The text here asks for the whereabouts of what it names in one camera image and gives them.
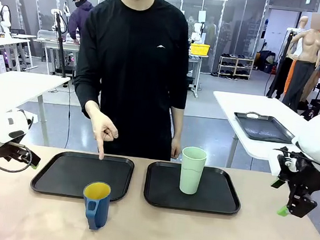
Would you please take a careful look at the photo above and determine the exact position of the person's right hand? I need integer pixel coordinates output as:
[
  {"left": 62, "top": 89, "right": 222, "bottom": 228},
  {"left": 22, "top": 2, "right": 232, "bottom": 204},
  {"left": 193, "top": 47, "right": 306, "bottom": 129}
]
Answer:
[{"left": 80, "top": 100, "right": 122, "bottom": 162}]

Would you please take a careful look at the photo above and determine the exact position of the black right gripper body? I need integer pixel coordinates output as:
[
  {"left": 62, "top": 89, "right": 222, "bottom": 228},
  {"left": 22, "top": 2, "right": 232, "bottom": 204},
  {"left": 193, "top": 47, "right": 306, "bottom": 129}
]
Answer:
[{"left": 273, "top": 151, "right": 320, "bottom": 201}]

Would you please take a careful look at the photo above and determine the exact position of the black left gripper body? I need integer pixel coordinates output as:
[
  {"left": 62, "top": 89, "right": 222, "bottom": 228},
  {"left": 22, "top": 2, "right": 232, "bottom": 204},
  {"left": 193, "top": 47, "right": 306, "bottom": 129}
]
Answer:
[{"left": 0, "top": 142, "right": 32, "bottom": 164}]

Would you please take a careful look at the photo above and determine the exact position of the white side table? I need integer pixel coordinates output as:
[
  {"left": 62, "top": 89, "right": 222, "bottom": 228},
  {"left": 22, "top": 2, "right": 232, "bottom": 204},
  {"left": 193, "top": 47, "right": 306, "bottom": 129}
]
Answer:
[
  {"left": 205, "top": 90, "right": 317, "bottom": 176},
  {"left": 0, "top": 69, "right": 71, "bottom": 133}
]

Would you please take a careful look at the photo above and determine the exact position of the shoe rack with shoes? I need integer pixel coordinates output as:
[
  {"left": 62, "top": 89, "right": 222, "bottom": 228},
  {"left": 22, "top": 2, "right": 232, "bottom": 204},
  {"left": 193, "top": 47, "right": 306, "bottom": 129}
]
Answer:
[{"left": 217, "top": 54, "right": 255, "bottom": 81}]

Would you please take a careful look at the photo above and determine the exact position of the white background workbench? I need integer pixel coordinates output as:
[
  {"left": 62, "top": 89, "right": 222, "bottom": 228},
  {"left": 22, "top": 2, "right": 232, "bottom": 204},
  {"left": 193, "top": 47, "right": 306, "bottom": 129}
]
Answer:
[{"left": 0, "top": 35, "right": 42, "bottom": 74}]

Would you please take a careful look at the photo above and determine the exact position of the pale green tall cup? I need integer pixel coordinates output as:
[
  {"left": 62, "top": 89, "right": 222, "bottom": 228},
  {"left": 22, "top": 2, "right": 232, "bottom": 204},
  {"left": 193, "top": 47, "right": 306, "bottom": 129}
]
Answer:
[{"left": 177, "top": 145, "right": 208, "bottom": 196}]

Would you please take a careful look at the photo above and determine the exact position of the person's left forearm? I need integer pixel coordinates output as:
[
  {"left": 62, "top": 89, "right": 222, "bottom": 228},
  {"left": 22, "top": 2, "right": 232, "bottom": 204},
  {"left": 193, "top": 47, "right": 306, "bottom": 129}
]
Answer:
[{"left": 167, "top": 106, "right": 185, "bottom": 140}]

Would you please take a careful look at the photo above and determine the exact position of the person in black shirt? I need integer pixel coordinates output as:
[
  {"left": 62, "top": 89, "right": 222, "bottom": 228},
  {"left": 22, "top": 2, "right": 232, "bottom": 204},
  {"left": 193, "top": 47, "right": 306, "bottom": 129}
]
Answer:
[{"left": 67, "top": 0, "right": 197, "bottom": 162}]

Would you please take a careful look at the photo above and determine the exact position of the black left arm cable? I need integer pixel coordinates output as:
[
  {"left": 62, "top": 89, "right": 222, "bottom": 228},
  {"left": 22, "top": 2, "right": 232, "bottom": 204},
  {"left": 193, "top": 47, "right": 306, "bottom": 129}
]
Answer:
[{"left": 0, "top": 143, "right": 35, "bottom": 174}]

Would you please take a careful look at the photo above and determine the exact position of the person's left hand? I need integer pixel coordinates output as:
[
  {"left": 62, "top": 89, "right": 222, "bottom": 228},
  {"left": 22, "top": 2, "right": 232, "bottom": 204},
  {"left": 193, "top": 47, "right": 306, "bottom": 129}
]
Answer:
[{"left": 169, "top": 137, "right": 182, "bottom": 160}]

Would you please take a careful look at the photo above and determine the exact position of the blue mug yellow inside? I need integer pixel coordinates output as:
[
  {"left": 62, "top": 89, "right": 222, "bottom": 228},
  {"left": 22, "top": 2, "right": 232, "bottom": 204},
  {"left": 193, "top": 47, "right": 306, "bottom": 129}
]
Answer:
[{"left": 79, "top": 180, "right": 113, "bottom": 232}]

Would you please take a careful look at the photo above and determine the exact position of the person in purple jacket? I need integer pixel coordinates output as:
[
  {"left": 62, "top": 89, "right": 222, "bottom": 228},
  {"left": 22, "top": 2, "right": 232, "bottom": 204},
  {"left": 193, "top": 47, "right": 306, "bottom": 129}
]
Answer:
[{"left": 65, "top": 0, "right": 95, "bottom": 46}]

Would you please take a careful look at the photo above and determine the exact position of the black plastic serving tray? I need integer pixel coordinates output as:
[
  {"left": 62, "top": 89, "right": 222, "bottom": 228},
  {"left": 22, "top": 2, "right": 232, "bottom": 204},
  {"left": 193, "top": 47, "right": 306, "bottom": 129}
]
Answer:
[
  {"left": 29, "top": 147, "right": 136, "bottom": 204},
  {"left": 142, "top": 160, "right": 245, "bottom": 217}
]

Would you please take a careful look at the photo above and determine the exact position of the beige mannequin with dark trousers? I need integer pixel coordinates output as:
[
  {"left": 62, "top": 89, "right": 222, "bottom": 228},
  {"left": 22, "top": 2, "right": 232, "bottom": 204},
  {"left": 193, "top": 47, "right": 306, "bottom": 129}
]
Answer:
[{"left": 281, "top": 18, "right": 320, "bottom": 114}]

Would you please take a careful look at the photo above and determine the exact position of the black tray with handle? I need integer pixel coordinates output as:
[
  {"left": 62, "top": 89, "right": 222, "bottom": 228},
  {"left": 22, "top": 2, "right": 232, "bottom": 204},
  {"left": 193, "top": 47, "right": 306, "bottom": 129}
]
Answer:
[{"left": 231, "top": 110, "right": 297, "bottom": 145}]

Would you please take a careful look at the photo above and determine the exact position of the yellow plastic crate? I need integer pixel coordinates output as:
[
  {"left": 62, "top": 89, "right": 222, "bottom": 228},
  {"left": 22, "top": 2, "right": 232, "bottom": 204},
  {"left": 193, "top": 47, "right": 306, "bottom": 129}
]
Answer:
[{"left": 188, "top": 42, "right": 211, "bottom": 56}]

